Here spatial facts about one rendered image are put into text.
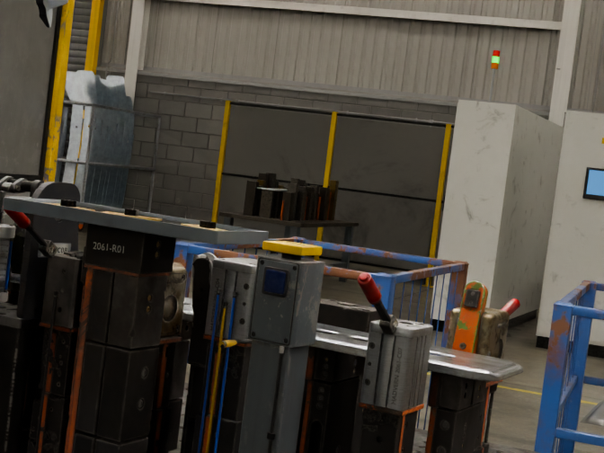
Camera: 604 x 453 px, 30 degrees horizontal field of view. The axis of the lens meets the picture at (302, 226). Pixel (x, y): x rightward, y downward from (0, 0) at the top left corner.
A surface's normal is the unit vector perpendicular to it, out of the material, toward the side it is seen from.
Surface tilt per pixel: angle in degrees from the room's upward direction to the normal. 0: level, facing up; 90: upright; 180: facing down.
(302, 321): 90
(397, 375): 90
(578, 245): 90
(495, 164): 90
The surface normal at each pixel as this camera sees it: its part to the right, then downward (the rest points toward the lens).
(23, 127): 0.95, 0.15
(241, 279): -0.46, -0.01
